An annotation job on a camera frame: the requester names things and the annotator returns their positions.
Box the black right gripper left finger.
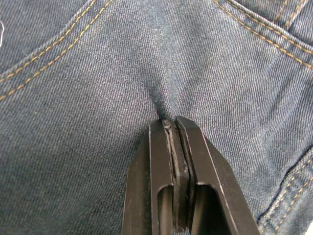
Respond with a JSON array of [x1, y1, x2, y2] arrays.
[[121, 118, 183, 235]]

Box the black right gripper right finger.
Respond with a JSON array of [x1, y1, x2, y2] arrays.
[[175, 116, 261, 235]]

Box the blue denim shorts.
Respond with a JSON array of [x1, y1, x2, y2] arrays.
[[0, 0, 313, 235]]

